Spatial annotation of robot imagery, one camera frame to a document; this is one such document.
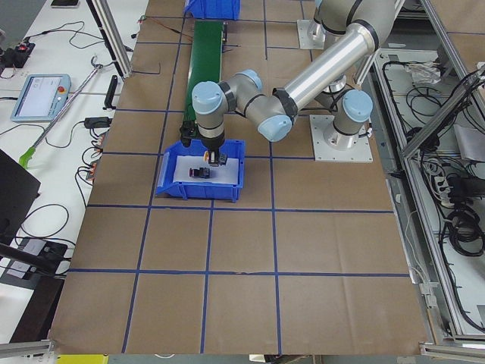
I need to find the green conveyor belt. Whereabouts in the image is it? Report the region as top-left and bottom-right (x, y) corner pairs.
(180, 20), (225, 146)

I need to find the black handheld device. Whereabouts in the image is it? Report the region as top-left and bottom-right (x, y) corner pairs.
(103, 75), (118, 110)

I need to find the left blue plastic bin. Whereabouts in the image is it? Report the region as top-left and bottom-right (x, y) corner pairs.
(155, 140), (246, 202)

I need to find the white foam pad left bin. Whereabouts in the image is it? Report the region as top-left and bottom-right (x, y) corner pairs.
(173, 155), (239, 184)

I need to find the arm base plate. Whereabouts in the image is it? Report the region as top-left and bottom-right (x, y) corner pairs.
(309, 115), (373, 163)

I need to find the red mushroom push button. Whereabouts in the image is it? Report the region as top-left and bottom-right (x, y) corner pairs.
(189, 167), (211, 179)

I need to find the black monitor corner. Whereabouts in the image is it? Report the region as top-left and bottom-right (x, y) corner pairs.
(0, 150), (41, 245)

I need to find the green handled reacher stick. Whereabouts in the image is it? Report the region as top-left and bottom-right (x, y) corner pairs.
(18, 55), (105, 169)

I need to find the white power strip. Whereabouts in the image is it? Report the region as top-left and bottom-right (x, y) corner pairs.
(432, 170), (454, 209)

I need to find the red black wire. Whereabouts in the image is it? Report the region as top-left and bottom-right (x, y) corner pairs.
(138, 15), (195, 42)

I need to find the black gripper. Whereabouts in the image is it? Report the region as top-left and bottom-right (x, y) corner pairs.
(201, 134), (227, 167)

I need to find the right blue plastic bin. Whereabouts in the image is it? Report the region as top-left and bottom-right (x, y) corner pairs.
(184, 0), (241, 20)

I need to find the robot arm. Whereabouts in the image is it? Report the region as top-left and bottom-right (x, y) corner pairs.
(192, 0), (396, 167)

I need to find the blue plastic bin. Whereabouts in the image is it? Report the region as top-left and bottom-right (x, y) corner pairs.
(155, 140), (246, 202)
(184, 0), (241, 20)

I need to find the teach pendant tablet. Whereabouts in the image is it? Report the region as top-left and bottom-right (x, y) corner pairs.
(11, 74), (71, 123)

